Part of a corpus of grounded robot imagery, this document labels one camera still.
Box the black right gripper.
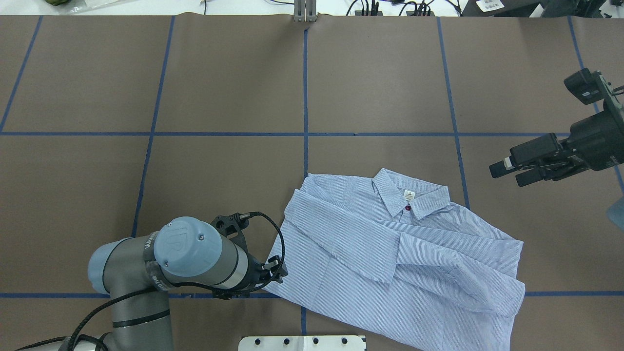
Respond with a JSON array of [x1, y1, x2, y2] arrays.
[[489, 110, 624, 187]]

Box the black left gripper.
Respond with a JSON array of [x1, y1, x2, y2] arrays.
[[239, 253, 288, 293]]

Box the light blue striped shirt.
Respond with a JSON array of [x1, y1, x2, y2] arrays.
[[267, 169, 526, 351]]

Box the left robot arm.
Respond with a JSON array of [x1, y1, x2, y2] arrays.
[[59, 212, 288, 351]]

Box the white camera post with base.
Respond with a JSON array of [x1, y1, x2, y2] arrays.
[[238, 335, 368, 351]]

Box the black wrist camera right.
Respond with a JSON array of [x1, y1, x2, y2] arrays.
[[564, 67, 624, 115]]

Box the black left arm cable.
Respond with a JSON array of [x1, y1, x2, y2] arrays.
[[15, 212, 286, 351]]

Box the aluminium frame post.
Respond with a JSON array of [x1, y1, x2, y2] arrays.
[[293, 0, 318, 23]]

